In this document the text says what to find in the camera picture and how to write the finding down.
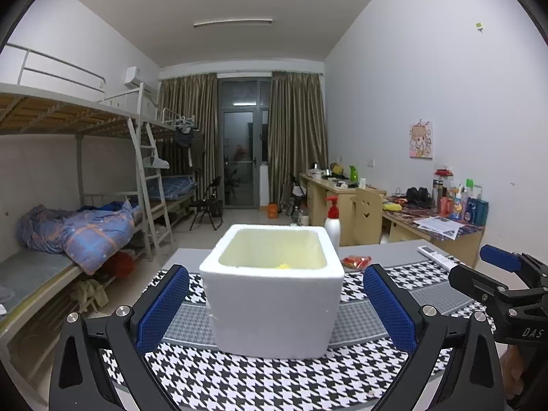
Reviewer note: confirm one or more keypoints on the orange bag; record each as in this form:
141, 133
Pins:
272, 210

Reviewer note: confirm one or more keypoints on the white narrow panel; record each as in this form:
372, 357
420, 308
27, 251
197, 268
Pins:
264, 186

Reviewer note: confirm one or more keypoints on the row of toiletry bottles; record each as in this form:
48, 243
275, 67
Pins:
466, 205

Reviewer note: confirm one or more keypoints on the white foam box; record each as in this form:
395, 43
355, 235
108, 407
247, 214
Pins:
274, 308

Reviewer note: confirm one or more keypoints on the white remote control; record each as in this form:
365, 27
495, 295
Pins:
432, 252

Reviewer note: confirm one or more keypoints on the wooden desk with drawers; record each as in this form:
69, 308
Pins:
319, 201

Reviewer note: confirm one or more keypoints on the white air conditioner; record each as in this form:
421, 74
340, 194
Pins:
139, 78

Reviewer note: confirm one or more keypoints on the white metal bunk bed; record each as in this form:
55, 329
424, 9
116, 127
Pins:
51, 111

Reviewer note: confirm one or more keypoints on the wooden chair with smiley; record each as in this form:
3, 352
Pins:
367, 218

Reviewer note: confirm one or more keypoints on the silver kettle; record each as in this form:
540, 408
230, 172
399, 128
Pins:
316, 174

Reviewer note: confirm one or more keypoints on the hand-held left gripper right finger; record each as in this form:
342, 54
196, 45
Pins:
391, 312

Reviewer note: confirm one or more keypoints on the glass balcony door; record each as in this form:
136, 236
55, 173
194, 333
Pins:
242, 145

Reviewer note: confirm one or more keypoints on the white bed ladder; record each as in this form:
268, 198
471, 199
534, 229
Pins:
147, 188

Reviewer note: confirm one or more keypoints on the blue plaid quilt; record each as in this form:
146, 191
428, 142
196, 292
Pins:
85, 235

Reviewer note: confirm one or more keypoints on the wooden desk with patterned cover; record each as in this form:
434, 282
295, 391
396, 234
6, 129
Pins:
402, 227

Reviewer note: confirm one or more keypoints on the yellow pouch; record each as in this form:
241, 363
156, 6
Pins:
391, 207

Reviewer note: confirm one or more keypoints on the person's right hand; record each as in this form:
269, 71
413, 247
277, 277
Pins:
513, 372

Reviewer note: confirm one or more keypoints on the yellow black item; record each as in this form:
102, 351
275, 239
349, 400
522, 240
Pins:
336, 169

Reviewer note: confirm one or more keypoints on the brown curtain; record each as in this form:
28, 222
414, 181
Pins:
297, 137
188, 137

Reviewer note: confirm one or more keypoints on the beige cloth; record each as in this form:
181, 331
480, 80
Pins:
90, 295

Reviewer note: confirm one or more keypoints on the green wall sticker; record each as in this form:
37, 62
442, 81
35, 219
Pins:
478, 26

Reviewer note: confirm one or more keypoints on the white pump bottle red top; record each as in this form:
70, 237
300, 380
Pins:
333, 231

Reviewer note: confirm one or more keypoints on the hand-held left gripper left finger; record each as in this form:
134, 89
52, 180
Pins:
165, 308

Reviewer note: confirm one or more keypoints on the black folding chair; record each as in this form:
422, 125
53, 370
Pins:
209, 205
293, 197

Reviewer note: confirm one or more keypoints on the bunk bed with blue mattress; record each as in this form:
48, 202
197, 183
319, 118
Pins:
177, 184

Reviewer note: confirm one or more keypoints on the houndstooth table mat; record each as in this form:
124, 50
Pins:
265, 381

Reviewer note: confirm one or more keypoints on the dark hanging clothes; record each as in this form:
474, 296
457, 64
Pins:
188, 141

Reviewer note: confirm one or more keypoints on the green bottle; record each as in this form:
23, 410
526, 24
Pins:
353, 174

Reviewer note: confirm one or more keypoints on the ceiling light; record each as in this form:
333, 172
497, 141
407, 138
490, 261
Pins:
233, 22

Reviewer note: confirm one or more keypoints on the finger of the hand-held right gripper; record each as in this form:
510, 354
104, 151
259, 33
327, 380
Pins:
469, 280
498, 257

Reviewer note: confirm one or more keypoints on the cartoon wall poster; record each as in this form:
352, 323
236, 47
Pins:
420, 139

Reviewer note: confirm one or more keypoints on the yellow cloth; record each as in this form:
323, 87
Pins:
283, 266

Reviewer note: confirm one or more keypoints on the red snack packet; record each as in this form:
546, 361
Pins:
357, 262

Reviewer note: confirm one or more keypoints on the printed papers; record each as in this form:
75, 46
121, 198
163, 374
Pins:
439, 226

